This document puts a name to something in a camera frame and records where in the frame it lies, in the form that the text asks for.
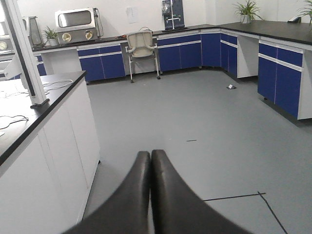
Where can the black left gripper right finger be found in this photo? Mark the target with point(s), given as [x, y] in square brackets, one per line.
[176, 207]

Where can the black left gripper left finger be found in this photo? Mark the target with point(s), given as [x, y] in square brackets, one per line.
[126, 210]

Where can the white island bench cabinet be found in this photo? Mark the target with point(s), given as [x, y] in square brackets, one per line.
[48, 162]

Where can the small object on floor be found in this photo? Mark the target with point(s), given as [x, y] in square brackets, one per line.
[230, 87]

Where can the beige rolling chair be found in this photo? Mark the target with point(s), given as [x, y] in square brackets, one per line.
[141, 47]

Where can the potted plant beside glove box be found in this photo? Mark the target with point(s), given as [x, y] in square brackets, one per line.
[51, 36]

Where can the steel glove box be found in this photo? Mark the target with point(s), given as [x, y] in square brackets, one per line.
[78, 25]

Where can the potted spider plant white pot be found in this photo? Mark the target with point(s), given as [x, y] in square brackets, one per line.
[247, 11]

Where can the green plant far right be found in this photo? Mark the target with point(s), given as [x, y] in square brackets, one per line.
[306, 10]

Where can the blue lab wall cabinets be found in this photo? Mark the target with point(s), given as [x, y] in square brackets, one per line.
[279, 54]

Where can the white fume hood post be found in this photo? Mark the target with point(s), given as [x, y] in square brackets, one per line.
[23, 62]

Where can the paper sheet on wall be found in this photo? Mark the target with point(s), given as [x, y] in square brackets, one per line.
[132, 14]

